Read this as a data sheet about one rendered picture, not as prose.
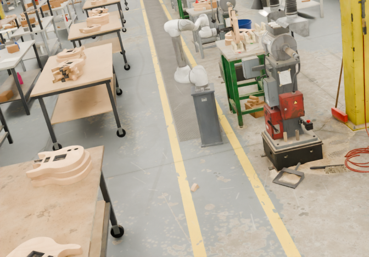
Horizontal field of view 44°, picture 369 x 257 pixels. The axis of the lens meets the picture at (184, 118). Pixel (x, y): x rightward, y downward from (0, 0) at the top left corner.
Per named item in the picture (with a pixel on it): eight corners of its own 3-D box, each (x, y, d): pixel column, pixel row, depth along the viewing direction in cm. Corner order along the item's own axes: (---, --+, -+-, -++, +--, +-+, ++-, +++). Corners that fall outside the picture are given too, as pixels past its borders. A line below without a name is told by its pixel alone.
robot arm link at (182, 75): (190, 85, 530) (174, 85, 540) (195, 79, 543) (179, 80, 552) (177, 21, 497) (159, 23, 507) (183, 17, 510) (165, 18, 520)
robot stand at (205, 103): (201, 147, 550) (190, 94, 523) (200, 137, 576) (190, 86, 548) (223, 144, 548) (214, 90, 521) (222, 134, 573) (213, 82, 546)
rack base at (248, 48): (260, 49, 554) (258, 42, 550) (246, 52, 553) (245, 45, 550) (254, 44, 579) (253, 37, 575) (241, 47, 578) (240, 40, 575)
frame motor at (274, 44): (299, 59, 435) (297, 32, 425) (272, 65, 434) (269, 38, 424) (285, 49, 473) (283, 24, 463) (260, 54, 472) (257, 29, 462)
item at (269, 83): (279, 105, 458) (273, 53, 437) (269, 107, 458) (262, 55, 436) (274, 100, 472) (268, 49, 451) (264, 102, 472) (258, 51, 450)
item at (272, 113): (284, 138, 467) (280, 105, 453) (272, 140, 467) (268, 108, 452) (277, 128, 490) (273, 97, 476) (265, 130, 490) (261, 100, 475)
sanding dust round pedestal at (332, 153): (413, 160, 443) (413, 156, 442) (269, 193, 438) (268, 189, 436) (346, 107, 578) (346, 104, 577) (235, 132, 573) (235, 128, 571)
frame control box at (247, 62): (270, 84, 460) (267, 60, 450) (250, 88, 459) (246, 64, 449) (263, 77, 482) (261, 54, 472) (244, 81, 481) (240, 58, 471)
